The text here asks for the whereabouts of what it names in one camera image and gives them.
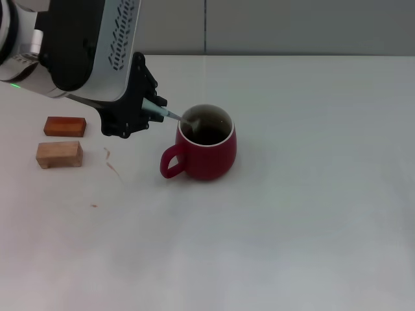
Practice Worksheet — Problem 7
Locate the red ceramic mug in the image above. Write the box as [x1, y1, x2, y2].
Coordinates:
[159, 103, 238, 182]

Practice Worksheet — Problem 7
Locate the spoon with light blue handle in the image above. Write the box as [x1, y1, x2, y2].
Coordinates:
[141, 98, 201, 134]

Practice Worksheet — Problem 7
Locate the dark reddish wooden block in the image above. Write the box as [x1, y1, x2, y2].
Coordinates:
[43, 116, 88, 138]

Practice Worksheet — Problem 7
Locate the light wooden block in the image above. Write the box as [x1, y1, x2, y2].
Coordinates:
[35, 141, 84, 170]

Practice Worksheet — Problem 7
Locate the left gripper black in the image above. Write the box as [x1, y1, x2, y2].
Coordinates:
[65, 51, 169, 139]

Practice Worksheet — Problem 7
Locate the left wrist vented camera housing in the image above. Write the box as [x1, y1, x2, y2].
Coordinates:
[33, 0, 142, 102]

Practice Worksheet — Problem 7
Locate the dark brown coffee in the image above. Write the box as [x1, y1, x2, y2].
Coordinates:
[187, 125, 230, 146]

